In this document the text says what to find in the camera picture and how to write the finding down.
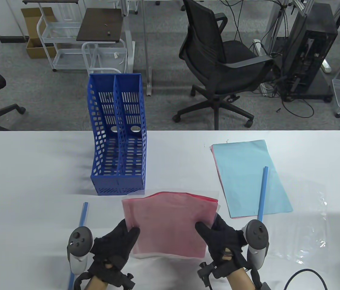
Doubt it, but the black cable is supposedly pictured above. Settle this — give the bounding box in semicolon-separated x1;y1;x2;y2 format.
283;269;329;290

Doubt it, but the light blue paper stack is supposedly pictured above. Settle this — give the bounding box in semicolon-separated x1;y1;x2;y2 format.
212;140;293;218

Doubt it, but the pink paper sheet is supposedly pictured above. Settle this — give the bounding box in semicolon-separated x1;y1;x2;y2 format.
210;144;234;218

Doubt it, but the pink paper stack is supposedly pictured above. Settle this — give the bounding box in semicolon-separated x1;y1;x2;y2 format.
122;192;219;259

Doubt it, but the blue folder slide bar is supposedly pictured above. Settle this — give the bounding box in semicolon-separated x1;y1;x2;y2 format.
258;166;269;222
68;202;89;290

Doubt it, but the black mesh-back office chair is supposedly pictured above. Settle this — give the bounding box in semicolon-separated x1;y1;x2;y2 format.
172;0;274;131

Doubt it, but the blue plastic file rack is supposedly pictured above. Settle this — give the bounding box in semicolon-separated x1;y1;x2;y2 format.
87;73;147;196

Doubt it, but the black glove sensor module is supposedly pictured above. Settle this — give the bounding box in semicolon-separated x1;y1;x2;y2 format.
114;272;136;290
198;262;216;290

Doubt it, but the grey hand controller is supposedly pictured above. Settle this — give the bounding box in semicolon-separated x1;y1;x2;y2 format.
67;226;94;290
242;220;269;271

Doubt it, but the cardboard box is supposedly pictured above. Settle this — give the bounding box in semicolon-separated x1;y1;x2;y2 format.
21;7;57;59

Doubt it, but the person's left hand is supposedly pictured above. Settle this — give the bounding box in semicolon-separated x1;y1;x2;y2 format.
87;219;141;283

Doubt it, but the aluminium pole stand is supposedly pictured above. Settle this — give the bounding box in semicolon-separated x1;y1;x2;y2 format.
142;0;153;96

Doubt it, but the white cabinet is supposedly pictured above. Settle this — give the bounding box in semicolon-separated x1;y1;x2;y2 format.
0;0;29;43

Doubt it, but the person's left forearm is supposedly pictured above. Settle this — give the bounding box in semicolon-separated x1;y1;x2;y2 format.
85;275;107;290

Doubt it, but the person's right forearm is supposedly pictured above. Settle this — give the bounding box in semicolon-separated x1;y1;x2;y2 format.
226;267;255;290

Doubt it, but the white wire cart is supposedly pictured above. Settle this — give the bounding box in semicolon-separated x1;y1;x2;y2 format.
37;14;91;72

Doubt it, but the white power strip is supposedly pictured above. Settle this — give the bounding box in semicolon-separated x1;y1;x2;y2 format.
253;39;268;58

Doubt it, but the wood-top side table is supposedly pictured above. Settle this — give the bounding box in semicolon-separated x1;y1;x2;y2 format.
76;8;135;75

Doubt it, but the black computer tower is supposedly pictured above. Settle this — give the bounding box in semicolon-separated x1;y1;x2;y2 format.
280;3;338;102

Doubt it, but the person's right hand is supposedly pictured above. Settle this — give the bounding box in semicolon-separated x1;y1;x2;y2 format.
195;213;248;278

